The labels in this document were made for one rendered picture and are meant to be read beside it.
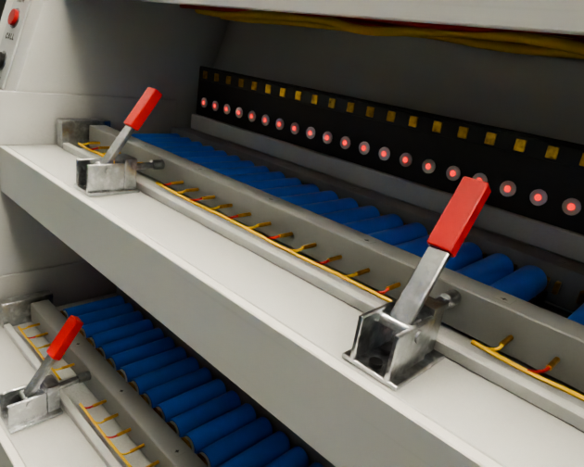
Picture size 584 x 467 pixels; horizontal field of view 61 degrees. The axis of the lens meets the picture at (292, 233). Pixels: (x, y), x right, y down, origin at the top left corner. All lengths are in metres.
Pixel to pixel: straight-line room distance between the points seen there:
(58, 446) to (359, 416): 0.29
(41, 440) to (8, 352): 0.13
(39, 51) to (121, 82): 0.09
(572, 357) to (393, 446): 0.09
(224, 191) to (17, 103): 0.25
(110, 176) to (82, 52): 0.19
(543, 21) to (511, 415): 0.15
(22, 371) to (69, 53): 0.30
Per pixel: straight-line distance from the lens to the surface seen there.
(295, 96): 0.47
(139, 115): 0.40
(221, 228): 0.33
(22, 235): 0.58
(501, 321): 0.25
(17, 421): 0.46
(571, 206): 0.36
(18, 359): 0.54
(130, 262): 0.33
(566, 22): 0.22
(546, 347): 0.25
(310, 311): 0.25
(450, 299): 0.25
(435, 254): 0.22
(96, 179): 0.39
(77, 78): 0.56
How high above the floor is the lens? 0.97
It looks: 6 degrees down
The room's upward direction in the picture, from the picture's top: 21 degrees clockwise
